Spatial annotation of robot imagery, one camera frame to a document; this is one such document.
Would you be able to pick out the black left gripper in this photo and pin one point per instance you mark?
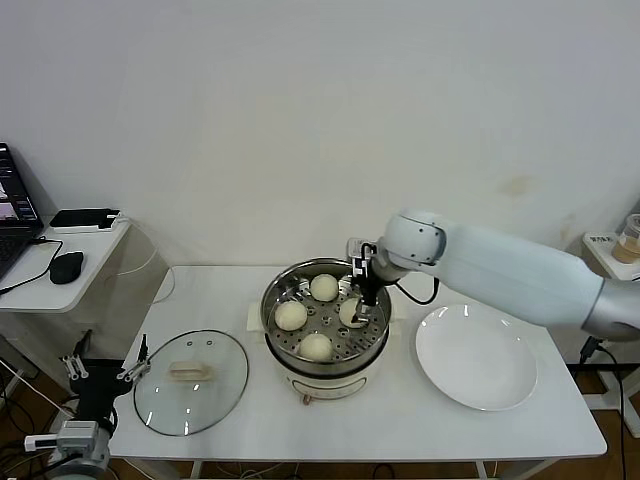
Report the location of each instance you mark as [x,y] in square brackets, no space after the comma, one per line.
[95,385]

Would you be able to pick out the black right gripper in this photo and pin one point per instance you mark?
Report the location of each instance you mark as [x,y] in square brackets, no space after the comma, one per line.
[369,290]

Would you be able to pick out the white steamed baozi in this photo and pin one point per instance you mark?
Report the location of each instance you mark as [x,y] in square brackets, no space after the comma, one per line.
[324,288]
[346,311]
[290,316]
[316,347]

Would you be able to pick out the round glass pot lid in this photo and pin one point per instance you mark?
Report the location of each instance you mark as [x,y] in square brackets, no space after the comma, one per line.
[215,350]

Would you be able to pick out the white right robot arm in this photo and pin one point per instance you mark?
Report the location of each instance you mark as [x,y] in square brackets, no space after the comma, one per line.
[500,270]

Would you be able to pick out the perforated stainless steamer basket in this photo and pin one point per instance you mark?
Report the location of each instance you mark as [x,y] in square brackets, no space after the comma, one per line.
[280,285]

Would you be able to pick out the white side desk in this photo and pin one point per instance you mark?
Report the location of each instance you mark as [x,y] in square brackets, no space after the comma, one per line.
[70,295]

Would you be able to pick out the cream electric cooking pot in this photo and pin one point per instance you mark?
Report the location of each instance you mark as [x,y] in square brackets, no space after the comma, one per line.
[325,385]

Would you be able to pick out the black computer mouse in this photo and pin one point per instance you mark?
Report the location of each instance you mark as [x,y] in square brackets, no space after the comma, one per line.
[67,267]

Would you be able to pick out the flat white box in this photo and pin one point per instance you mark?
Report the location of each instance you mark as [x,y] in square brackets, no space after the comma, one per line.
[116,225]

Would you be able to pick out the round white plate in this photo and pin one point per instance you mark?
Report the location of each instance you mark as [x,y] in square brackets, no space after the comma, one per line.
[475,360]

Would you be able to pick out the black smartphone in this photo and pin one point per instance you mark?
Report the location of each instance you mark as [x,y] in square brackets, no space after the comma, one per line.
[80,216]

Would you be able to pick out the black laptop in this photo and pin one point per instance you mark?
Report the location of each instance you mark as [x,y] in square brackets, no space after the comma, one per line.
[12,210]

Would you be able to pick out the white side table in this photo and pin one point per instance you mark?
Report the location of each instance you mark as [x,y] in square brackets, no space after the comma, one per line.
[602,257]

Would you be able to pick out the clear plastic drink cup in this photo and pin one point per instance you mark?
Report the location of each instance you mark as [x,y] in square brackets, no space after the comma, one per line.
[627,245]

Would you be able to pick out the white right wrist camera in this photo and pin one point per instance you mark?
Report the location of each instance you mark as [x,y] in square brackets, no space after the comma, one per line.
[357,250]

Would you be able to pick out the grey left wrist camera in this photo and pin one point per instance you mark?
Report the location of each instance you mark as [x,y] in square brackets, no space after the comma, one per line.
[77,435]

